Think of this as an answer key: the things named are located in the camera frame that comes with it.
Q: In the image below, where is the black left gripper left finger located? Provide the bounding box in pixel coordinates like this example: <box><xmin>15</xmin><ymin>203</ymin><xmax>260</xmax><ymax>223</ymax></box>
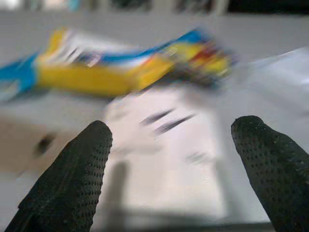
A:
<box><xmin>4</xmin><ymin>120</ymin><xmax>113</xmax><ymax>232</ymax></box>

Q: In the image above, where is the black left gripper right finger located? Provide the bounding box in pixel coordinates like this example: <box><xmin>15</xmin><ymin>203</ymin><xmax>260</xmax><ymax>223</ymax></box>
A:
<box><xmin>231</xmin><ymin>115</ymin><xmax>309</xmax><ymax>232</ymax></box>

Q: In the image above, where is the brown cardboard piece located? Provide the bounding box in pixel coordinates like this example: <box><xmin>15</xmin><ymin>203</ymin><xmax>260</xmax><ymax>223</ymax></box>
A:
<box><xmin>0</xmin><ymin>119</ymin><xmax>73</xmax><ymax>174</ymax></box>

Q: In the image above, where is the clear plastic bag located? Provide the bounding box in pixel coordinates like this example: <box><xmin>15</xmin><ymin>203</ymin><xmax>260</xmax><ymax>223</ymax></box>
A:
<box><xmin>231</xmin><ymin>47</ymin><xmax>309</xmax><ymax>136</ymax></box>

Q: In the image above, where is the white paper sheet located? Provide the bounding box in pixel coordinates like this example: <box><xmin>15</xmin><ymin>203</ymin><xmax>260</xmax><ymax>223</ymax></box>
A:
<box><xmin>93</xmin><ymin>86</ymin><xmax>230</xmax><ymax>222</ymax></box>

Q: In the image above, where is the yellow and blue snack wrapper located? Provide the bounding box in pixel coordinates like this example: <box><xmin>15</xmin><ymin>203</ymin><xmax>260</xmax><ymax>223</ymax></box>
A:
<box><xmin>0</xmin><ymin>27</ymin><xmax>234</xmax><ymax>97</ymax></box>

